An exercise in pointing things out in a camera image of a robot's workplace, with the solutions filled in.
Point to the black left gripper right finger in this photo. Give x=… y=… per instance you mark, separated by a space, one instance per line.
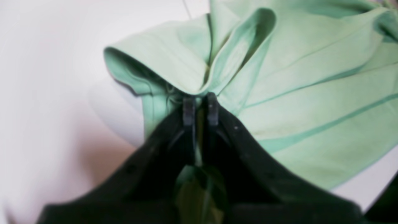
x=259 y=190

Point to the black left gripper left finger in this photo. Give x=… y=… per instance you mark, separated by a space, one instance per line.
x=141 y=190

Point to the light green T-shirt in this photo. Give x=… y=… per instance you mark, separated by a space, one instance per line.
x=314 y=81

